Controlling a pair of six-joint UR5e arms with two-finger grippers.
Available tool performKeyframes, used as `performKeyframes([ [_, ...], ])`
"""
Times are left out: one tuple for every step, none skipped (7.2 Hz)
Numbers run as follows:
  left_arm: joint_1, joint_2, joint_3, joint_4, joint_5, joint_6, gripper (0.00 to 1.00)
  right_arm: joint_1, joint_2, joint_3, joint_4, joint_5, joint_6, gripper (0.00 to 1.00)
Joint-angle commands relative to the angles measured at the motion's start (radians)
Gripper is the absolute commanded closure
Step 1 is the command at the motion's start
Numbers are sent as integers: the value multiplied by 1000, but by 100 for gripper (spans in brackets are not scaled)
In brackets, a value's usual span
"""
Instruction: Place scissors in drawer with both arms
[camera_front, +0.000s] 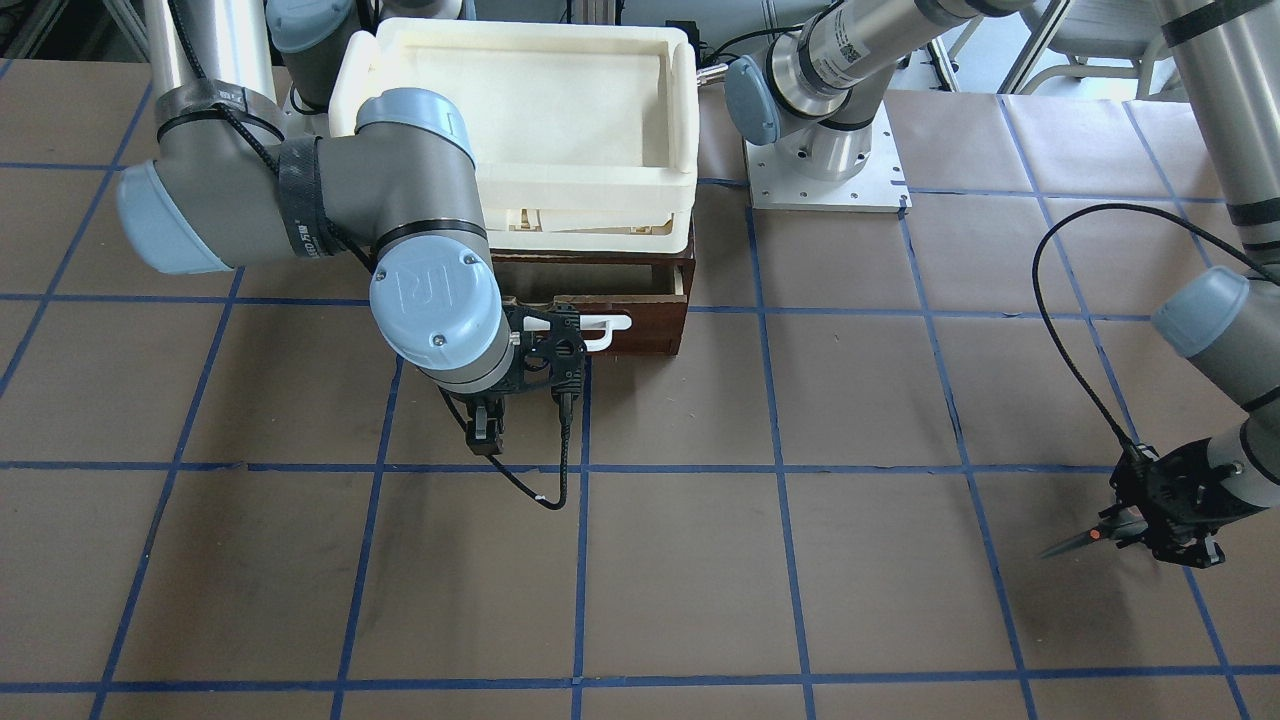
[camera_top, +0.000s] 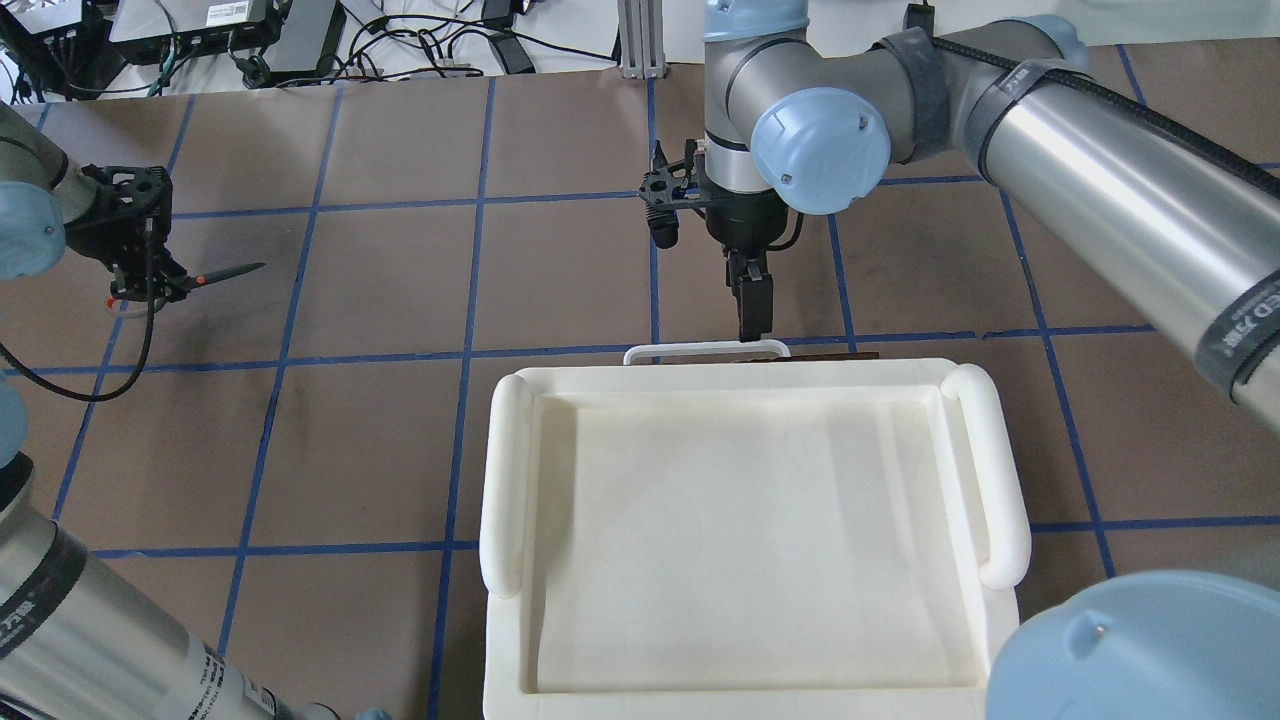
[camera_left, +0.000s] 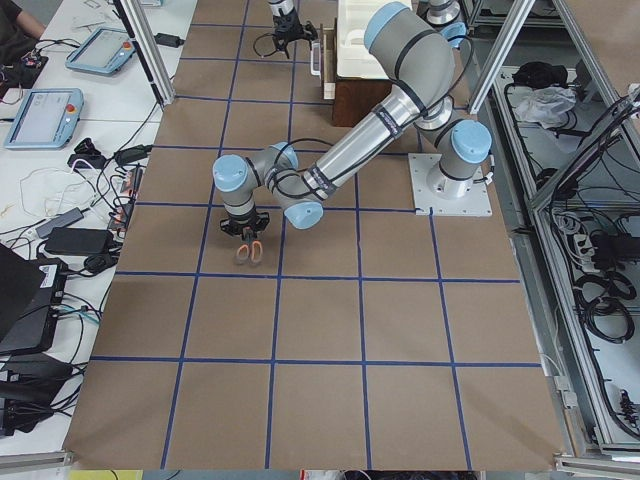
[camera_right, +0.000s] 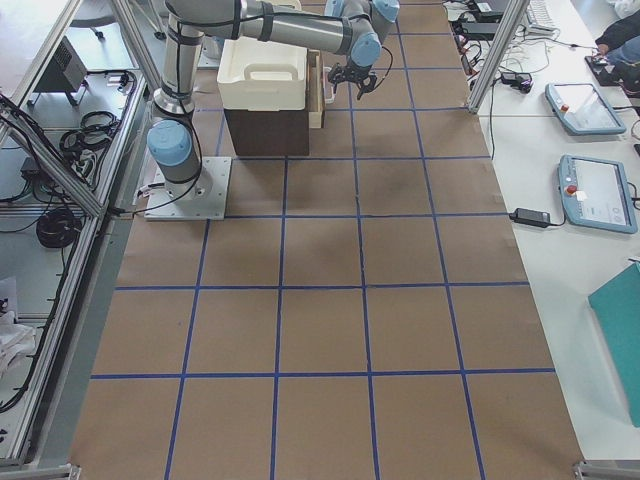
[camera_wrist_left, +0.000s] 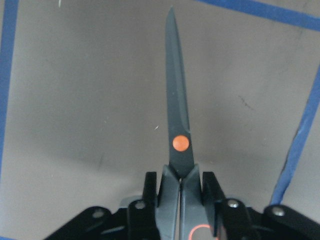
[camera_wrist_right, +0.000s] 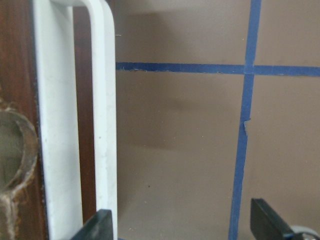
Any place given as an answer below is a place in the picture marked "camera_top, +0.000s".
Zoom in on light wooden drawer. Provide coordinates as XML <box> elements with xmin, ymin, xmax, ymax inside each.
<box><xmin>736</xmin><ymin>351</ymin><xmax>881</xmax><ymax>364</ymax></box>

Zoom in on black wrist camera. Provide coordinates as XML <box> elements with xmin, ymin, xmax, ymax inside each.
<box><xmin>637</xmin><ymin>138</ymin><xmax>700</xmax><ymax>250</ymax></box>

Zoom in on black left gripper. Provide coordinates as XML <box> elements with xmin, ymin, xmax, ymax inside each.
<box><xmin>79</xmin><ymin>165</ymin><xmax>177</xmax><ymax>301</ymax></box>

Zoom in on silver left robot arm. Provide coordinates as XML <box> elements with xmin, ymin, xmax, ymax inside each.
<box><xmin>3</xmin><ymin>106</ymin><xmax>337</xmax><ymax>719</ymax></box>

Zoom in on orange grey scissors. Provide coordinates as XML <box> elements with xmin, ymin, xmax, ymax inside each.
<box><xmin>105</xmin><ymin>263</ymin><xmax>266</xmax><ymax>316</ymax></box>

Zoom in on aluminium frame post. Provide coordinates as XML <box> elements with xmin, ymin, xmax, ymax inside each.
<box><xmin>617</xmin><ymin>1</ymin><xmax>667</xmax><ymax>79</ymax></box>

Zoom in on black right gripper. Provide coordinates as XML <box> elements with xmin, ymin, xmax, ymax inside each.
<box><xmin>705</xmin><ymin>184</ymin><xmax>790</xmax><ymax>342</ymax></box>

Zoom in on white plastic tray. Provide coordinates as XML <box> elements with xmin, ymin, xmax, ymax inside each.
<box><xmin>479</xmin><ymin>357</ymin><xmax>1030</xmax><ymax>719</ymax></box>

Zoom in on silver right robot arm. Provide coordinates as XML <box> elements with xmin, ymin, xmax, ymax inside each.
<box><xmin>703</xmin><ymin>1</ymin><xmax>1277</xmax><ymax>719</ymax></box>

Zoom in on white drawer handle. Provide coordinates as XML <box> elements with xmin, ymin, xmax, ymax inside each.
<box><xmin>622</xmin><ymin>340</ymin><xmax>792</xmax><ymax>366</ymax></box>

